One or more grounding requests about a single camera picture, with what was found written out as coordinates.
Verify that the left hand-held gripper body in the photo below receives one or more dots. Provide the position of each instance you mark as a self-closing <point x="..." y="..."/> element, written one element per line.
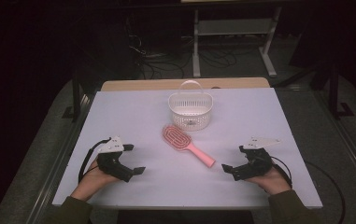
<point x="113" y="165"/>

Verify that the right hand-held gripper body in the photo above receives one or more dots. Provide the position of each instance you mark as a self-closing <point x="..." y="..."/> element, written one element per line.
<point x="256" y="163"/>

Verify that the pink hair brush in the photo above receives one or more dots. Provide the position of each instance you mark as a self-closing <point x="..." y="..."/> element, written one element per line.
<point x="177" y="138"/>

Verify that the white plastic basket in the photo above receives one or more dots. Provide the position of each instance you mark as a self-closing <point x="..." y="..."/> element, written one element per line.
<point x="191" y="121"/>

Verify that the person's right hand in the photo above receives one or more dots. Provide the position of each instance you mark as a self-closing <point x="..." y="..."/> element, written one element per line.
<point x="272" y="182"/>

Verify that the person's left hand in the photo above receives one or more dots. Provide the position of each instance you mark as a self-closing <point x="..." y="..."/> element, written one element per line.
<point x="91" y="182"/>

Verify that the white table board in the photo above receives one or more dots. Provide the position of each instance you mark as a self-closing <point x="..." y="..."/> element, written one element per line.
<point x="153" y="189"/>

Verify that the wooden table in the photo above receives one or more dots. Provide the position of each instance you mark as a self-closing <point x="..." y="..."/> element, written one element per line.
<point x="147" y="84"/>

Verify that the black metal stand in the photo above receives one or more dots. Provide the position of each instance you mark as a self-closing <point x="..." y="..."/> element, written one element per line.
<point x="76" y="99"/>
<point x="334" y="93"/>

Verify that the white metal stand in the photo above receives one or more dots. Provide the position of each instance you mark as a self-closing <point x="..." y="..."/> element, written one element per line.
<point x="234" y="27"/>

